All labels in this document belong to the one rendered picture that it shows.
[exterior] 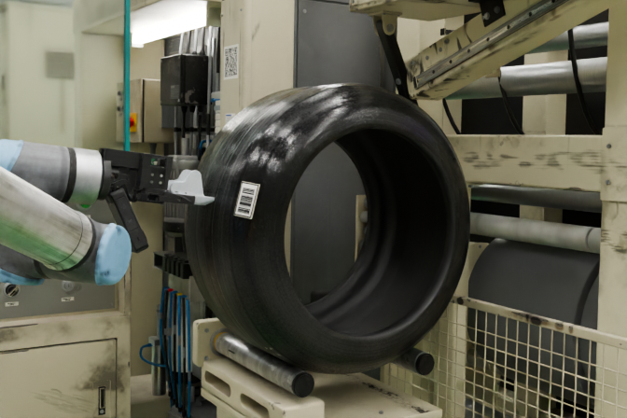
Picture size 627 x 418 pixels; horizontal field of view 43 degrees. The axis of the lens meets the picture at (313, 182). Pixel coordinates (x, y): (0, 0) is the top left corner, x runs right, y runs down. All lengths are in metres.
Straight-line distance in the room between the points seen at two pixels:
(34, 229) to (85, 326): 0.96
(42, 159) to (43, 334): 0.78
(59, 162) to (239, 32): 0.64
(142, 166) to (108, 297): 0.78
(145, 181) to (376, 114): 0.44
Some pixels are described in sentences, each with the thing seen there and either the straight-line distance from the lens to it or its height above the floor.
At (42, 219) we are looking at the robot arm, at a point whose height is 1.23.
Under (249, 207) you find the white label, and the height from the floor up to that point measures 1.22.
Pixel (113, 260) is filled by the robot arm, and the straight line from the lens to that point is 1.20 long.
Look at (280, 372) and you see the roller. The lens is 1.49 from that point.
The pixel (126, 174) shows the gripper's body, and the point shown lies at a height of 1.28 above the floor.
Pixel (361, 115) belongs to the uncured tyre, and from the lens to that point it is 1.45.
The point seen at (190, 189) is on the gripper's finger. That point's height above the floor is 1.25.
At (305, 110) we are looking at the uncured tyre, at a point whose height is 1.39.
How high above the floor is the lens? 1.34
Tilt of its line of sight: 3 degrees down
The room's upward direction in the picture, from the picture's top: 1 degrees clockwise
